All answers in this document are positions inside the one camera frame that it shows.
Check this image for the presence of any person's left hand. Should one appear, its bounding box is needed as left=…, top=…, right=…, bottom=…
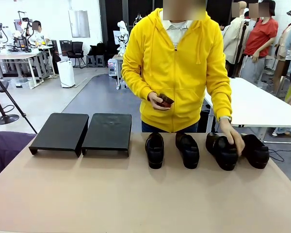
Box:
left=219, top=120, right=246, bottom=156

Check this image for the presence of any person's right hand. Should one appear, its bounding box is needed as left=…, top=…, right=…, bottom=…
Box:
left=147, top=91, right=172, bottom=111

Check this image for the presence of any dark brown wallet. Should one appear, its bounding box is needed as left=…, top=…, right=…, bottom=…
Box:
left=157, top=93, right=175, bottom=108

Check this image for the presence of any black leather loafer shoe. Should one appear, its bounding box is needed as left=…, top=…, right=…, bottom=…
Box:
left=145, top=132, right=165, bottom=170
left=240, top=133, right=270, bottom=170
left=205, top=132, right=239, bottom=171
left=175, top=132, right=200, bottom=170

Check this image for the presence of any person's right forearm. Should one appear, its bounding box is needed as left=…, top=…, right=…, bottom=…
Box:
left=122, top=72, right=156, bottom=101

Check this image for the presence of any person's left forearm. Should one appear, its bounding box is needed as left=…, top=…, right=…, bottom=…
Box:
left=206, top=80, right=233, bottom=121

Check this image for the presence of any black angled shoe stand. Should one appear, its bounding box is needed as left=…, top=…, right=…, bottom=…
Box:
left=28, top=113, right=90, bottom=158
left=81, top=113, right=132, bottom=158

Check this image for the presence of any black light stand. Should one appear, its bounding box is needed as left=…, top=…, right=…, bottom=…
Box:
left=232, top=20, right=250, bottom=78

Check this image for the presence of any person in yellow hoodie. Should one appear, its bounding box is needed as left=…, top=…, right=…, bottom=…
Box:
left=121, top=0, right=233, bottom=133

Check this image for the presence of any white table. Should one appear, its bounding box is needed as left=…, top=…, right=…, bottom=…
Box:
left=203, top=77, right=291, bottom=153

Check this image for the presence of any robot cart with computer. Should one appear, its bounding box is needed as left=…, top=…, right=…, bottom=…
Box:
left=108, top=54, right=127, bottom=90

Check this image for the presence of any black bag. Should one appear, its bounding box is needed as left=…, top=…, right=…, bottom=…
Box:
left=88, top=42, right=105, bottom=57

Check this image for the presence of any white air purifier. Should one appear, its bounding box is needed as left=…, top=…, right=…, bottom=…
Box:
left=57, top=60, right=76, bottom=88

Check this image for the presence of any black office chair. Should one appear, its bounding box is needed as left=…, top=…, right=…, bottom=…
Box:
left=67, top=41, right=86, bottom=68

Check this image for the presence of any clear storage box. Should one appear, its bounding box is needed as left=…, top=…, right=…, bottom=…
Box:
left=11, top=78, right=32, bottom=89

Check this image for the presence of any seated person in white shirt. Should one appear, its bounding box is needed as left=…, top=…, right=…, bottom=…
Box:
left=26, top=20, right=50, bottom=47

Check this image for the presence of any black tripod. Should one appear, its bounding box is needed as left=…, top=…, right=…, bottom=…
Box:
left=0, top=67, right=38, bottom=134

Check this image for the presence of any white workbench desk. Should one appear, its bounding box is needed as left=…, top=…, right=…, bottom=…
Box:
left=0, top=53, right=39, bottom=89

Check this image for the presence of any dark purple cloth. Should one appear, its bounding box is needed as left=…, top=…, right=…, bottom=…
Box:
left=0, top=132, right=37, bottom=183

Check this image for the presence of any black floor cable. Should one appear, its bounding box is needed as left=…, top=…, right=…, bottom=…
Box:
left=266, top=148, right=286, bottom=162

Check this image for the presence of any grey wall panel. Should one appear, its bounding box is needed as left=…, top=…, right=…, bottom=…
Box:
left=68, top=10, right=91, bottom=38

